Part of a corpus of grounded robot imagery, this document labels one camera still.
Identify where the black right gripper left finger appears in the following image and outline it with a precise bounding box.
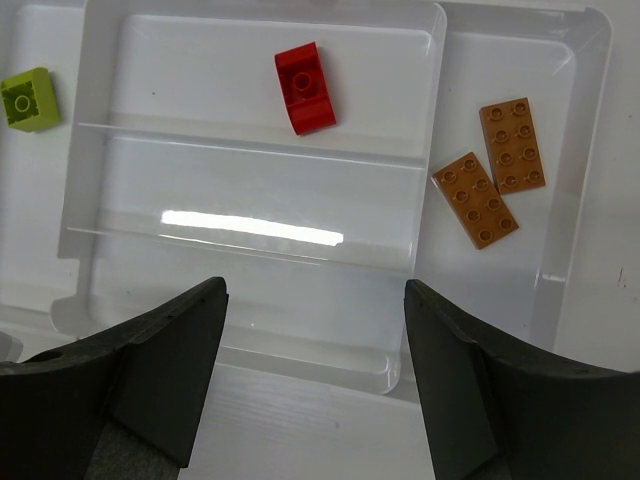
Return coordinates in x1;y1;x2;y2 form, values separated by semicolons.
1;277;228;479

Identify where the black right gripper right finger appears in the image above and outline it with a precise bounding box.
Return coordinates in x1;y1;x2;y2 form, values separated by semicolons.
404;280;639;479

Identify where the brown lego plate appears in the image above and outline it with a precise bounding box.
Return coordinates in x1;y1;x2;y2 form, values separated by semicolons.
432;152;519;250

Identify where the lime green curved lego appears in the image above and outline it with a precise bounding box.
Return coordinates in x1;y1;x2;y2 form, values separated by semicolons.
1;67;61;133

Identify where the red curved lego brick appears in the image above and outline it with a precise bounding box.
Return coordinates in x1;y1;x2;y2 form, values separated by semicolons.
274;42;337;136

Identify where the white compartment tray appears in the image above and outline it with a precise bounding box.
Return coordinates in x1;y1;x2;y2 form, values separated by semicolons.
1;1;612;394

